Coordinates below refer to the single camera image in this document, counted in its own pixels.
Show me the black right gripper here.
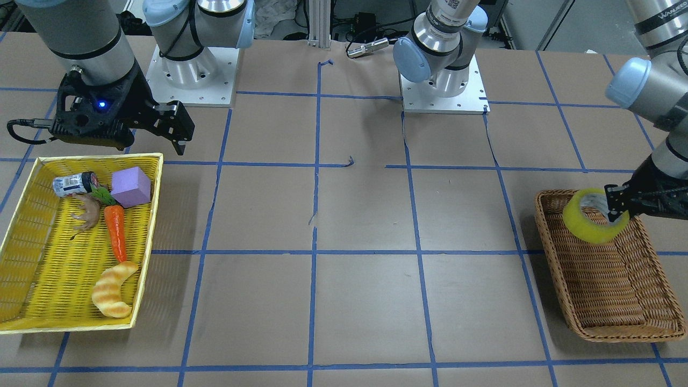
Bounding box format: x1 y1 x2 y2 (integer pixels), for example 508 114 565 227
128 64 196 156

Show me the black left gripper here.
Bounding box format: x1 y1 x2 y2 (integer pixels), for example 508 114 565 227
604 159 687 224

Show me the yellow packing tape roll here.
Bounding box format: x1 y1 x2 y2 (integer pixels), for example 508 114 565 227
562 187 630 244

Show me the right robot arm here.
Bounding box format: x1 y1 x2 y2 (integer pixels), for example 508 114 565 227
6 1 255 156

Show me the purple foam cube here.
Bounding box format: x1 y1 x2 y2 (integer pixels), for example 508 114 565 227
111 166 152 209

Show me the brown wicker basket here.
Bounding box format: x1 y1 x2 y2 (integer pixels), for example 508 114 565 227
535 190 686 342

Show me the toy carrot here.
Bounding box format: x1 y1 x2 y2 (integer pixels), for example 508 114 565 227
104 205 128 263

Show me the small spice jar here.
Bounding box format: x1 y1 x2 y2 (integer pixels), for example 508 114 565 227
52 171 100 198

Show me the brown ginger root toy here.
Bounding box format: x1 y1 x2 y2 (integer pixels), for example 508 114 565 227
69 193 101 241

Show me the toy croissant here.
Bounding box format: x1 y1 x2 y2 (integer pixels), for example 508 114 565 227
91 261 139 318

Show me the yellow woven tray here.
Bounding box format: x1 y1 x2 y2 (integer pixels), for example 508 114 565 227
1 153 164 335

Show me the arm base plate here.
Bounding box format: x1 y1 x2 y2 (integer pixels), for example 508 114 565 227
399 55 491 114
146 46 242 108

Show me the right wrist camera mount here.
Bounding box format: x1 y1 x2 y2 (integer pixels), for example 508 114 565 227
48 70 134 151

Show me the aluminium frame post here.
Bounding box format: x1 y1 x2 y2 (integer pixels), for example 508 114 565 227
307 0 332 51

